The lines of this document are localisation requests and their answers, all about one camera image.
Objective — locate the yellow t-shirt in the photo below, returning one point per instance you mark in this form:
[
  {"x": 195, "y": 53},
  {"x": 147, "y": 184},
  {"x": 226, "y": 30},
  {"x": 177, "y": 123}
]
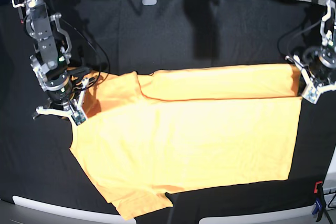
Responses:
[{"x": 180, "y": 130}]

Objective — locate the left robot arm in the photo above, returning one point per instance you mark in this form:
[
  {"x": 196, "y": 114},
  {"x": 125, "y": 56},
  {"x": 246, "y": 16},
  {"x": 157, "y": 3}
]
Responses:
[{"x": 327, "y": 32}]

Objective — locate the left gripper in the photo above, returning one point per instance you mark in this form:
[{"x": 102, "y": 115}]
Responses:
[{"x": 320, "y": 61}]

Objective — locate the black tablecloth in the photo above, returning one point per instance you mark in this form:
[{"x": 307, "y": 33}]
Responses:
[{"x": 36, "y": 162}]

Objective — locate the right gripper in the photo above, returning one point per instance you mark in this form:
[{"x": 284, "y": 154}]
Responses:
[{"x": 64, "y": 86}]

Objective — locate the red black clamp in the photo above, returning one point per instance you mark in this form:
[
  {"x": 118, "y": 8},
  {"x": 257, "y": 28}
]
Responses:
[{"x": 320, "y": 202}]

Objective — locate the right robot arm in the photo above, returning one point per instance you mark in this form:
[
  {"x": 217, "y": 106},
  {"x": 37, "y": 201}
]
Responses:
[{"x": 50, "y": 40}]

